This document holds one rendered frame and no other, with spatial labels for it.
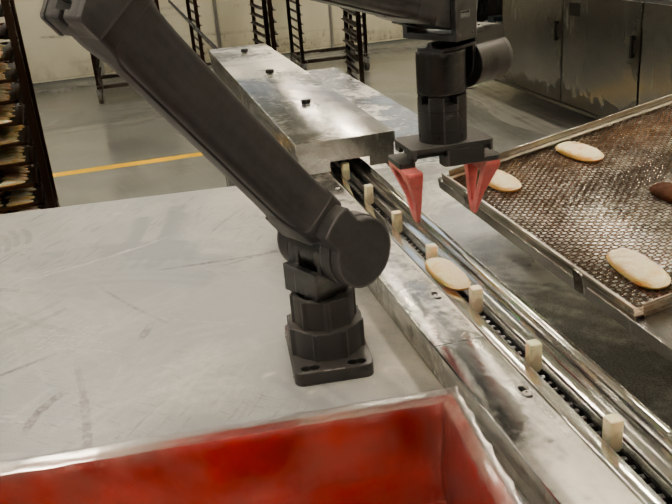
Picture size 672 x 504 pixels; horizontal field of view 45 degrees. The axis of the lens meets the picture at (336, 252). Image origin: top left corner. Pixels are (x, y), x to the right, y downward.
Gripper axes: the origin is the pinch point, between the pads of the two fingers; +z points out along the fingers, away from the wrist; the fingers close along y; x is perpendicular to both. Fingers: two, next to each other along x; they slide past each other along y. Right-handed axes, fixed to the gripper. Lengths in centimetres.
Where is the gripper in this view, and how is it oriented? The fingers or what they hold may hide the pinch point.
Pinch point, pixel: (445, 210)
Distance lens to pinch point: 100.8
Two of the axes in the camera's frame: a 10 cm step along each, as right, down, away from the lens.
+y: -9.6, 1.8, -2.1
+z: 0.8, 9.2, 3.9
